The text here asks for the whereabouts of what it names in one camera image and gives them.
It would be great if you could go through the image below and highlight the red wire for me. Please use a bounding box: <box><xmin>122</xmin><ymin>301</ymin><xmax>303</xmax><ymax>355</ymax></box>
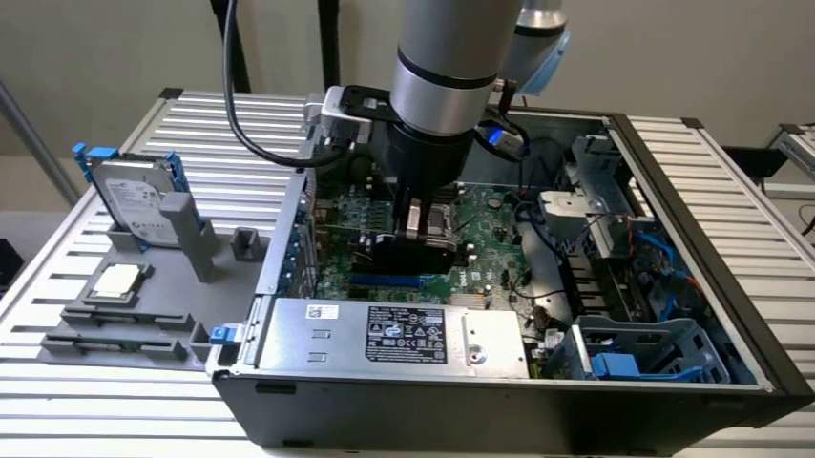
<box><xmin>622</xmin><ymin>214</ymin><xmax>702</xmax><ymax>297</ymax></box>

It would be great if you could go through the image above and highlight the black box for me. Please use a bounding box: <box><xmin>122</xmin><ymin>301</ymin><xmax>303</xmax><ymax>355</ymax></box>
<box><xmin>0</xmin><ymin>238</ymin><xmax>24</xmax><ymax>288</ymax></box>

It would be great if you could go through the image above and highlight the blue disk carrier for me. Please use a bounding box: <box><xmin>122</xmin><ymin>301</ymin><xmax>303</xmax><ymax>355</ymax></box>
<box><xmin>71</xmin><ymin>142</ymin><xmax>216</xmax><ymax>252</ymax></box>

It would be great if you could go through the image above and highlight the metal drive cage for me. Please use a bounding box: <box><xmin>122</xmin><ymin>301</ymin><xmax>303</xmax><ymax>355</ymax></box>
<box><xmin>538</xmin><ymin>134</ymin><xmax>659</xmax><ymax>260</ymax></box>

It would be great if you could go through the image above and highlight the blue expansion slot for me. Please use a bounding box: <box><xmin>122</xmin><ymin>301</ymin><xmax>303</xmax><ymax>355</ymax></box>
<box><xmin>351</xmin><ymin>273</ymin><xmax>427</xmax><ymax>290</ymax></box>

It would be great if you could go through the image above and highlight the CPU socket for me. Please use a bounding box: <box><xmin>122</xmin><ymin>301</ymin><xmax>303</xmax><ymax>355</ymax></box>
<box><xmin>424</xmin><ymin>203</ymin><xmax>462</xmax><ymax>232</ymax></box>

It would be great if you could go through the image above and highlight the black camera cable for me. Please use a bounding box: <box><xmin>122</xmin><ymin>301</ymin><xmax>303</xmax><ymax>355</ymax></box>
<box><xmin>220</xmin><ymin>0</ymin><xmax>358</xmax><ymax>169</ymax></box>

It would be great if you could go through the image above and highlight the black open PC case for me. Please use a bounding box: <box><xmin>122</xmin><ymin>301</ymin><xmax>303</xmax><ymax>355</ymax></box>
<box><xmin>210</xmin><ymin>107</ymin><xmax>815</xmax><ymax>450</ymax></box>

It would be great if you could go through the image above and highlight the silver hard disk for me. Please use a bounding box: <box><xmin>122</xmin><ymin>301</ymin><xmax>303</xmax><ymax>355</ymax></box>
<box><xmin>88</xmin><ymin>156</ymin><xmax>192</xmax><ymax>250</ymax></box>

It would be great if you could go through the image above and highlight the blue SATA wire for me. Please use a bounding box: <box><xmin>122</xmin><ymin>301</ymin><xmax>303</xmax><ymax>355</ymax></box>
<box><xmin>634</xmin><ymin>232</ymin><xmax>697</xmax><ymax>307</ymax></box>

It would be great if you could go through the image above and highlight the gray disk bay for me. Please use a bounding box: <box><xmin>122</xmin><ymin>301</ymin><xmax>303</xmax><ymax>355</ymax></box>
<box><xmin>549</xmin><ymin>313</ymin><xmax>725</xmax><ymax>384</ymax></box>

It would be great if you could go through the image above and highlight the green Dell motherboard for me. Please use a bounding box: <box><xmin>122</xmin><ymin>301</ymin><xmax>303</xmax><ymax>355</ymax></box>
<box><xmin>311</xmin><ymin>180</ymin><xmax>575</xmax><ymax>335</ymax></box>

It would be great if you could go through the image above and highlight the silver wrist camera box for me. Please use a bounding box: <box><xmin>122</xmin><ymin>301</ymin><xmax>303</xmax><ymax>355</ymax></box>
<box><xmin>302</xmin><ymin>85</ymin><xmax>398</xmax><ymax>145</ymax></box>

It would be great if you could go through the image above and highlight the black graphics card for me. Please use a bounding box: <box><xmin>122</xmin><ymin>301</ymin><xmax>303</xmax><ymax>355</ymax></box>
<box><xmin>351</xmin><ymin>230</ymin><xmax>459</xmax><ymax>288</ymax></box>

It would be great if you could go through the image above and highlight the silver CPU chip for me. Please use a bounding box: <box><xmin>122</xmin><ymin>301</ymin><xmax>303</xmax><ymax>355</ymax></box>
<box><xmin>91</xmin><ymin>263</ymin><xmax>146</xmax><ymax>301</ymax></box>

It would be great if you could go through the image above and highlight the gray parts rack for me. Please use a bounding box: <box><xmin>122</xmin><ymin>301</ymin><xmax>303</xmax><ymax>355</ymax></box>
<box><xmin>40</xmin><ymin>193</ymin><xmax>270</xmax><ymax>368</ymax></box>

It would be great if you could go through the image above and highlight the black tripod pole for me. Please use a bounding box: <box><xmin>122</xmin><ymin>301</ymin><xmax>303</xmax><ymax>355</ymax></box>
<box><xmin>316</xmin><ymin>0</ymin><xmax>343</xmax><ymax>92</ymax></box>
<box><xmin>210</xmin><ymin>0</ymin><xmax>254</xmax><ymax>94</ymax></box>

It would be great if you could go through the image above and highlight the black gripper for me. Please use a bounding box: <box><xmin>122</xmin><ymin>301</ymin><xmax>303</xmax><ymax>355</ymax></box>
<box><xmin>379</xmin><ymin>119</ymin><xmax>476</xmax><ymax>245</ymax></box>

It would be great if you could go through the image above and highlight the silver power supply unit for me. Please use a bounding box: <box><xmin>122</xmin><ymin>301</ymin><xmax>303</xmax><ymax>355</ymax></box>
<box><xmin>256</xmin><ymin>297</ymin><xmax>534</xmax><ymax>381</ymax></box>

